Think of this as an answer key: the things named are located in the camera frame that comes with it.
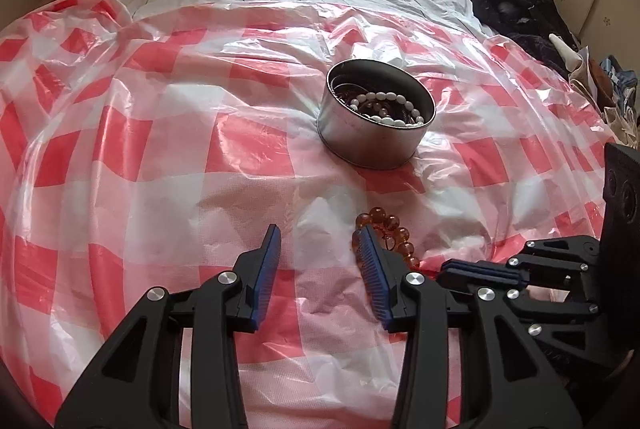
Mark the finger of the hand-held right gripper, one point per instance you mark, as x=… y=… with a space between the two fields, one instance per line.
x=555 y=334
x=550 y=259

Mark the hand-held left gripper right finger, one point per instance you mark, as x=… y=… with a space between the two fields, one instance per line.
x=376 y=281

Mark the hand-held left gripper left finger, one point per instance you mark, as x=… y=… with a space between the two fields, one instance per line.
x=265 y=276

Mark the round metal tin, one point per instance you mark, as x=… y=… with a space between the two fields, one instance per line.
x=372 y=144

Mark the heap of mixed clothes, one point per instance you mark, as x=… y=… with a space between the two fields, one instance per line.
x=610 y=94

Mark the red checked plastic sheet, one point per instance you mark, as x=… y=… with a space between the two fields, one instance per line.
x=175 y=159

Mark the white pointed object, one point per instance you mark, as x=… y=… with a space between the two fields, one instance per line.
x=564 y=51

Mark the dark shiny jacket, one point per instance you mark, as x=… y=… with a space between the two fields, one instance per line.
x=520 y=14

